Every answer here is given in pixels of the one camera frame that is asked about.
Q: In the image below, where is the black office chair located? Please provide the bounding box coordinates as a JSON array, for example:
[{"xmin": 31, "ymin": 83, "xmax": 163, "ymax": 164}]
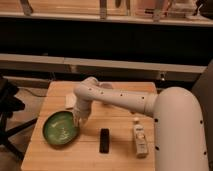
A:
[{"xmin": 0, "ymin": 76, "xmax": 37, "ymax": 160}]

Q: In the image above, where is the grey round cup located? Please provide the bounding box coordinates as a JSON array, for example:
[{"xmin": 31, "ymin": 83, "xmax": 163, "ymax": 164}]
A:
[{"xmin": 100, "ymin": 83, "xmax": 113, "ymax": 89}]

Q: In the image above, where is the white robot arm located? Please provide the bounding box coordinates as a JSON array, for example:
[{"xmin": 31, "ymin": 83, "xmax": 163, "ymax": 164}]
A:
[{"xmin": 73, "ymin": 77, "xmax": 209, "ymax": 171}]

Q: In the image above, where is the wooden shelf rack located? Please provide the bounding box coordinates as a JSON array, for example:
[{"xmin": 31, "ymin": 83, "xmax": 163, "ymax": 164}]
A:
[{"xmin": 0, "ymin": 0, "xmax": 213, "ymax": 82}]

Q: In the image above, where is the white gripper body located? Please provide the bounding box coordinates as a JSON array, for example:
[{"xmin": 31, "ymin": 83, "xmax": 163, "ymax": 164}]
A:
[{"xmin": 73, "ymin": 102, "xmax": 91, "ymax": 126}]

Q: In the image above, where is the green ceramic bowl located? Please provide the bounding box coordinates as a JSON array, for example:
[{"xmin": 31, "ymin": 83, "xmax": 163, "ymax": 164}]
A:
[{"xmin": 42, "ymin": 111, "xmax": 79, "ymax": 146}]

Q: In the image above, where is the black rectangular block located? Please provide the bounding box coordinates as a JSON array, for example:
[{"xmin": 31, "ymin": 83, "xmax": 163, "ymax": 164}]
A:
[{"xmin": 99, "ymin": 129, "xmax": 110, "ymax": 153}]

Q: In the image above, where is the white small box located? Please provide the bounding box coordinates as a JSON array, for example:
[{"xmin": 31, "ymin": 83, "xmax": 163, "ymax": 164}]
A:
[{"xmin": 65, "ymin": 93, "xmax": 76, "ymax": 109}]

